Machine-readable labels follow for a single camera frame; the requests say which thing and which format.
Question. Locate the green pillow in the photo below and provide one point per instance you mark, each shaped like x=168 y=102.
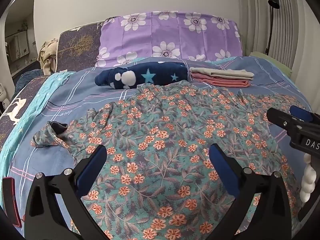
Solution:
x=270 y=58

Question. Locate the grey folded cloth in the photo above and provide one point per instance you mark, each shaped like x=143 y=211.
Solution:
x=225 y=72

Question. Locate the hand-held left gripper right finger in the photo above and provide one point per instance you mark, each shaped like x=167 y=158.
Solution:
x=222 y=165

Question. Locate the white figurine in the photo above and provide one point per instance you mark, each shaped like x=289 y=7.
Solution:
x=2 y=97

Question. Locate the navy star print cloth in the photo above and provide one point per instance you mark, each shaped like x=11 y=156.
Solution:
x=160 y=73

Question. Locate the person's right hand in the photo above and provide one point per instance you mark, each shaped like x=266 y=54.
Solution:
x=308 y=180

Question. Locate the teal floral garment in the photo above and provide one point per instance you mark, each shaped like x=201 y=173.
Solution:
x=162 y=130

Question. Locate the dark tree print cushion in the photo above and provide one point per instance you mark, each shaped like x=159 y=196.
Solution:
x=77 y=47

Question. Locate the teal blanket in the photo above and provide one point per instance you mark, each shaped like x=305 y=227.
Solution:
x=42 y=90

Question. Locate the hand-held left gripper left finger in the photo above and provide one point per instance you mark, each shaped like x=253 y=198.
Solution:
x=92 y=165

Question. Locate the dark deer print quilt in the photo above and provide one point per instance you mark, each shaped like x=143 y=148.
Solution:
x=30 y=90

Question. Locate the beige clothes pile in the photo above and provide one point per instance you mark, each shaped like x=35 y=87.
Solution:
x=47 y=52

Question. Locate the pink folded cloth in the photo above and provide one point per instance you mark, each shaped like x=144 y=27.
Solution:
x=225 y=82

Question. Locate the blue plaid bed sheet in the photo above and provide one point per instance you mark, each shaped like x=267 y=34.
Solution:
x=82 y=90

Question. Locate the purple floral pillow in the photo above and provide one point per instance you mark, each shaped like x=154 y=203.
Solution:
x=170 y=35

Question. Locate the red edged black device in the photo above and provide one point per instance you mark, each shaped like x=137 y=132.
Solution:
x=11 y=200

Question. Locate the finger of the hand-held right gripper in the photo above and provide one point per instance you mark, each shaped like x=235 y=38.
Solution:
x=282 y=120
x=301 y=113

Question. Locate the dark blue knit blanket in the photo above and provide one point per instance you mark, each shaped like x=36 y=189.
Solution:
x=27 y=76

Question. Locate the white pleated curtain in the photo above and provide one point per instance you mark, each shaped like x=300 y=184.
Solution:
x=287 y=30

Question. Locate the black floor lamp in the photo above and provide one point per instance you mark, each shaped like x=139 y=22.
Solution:
x=273 y=1

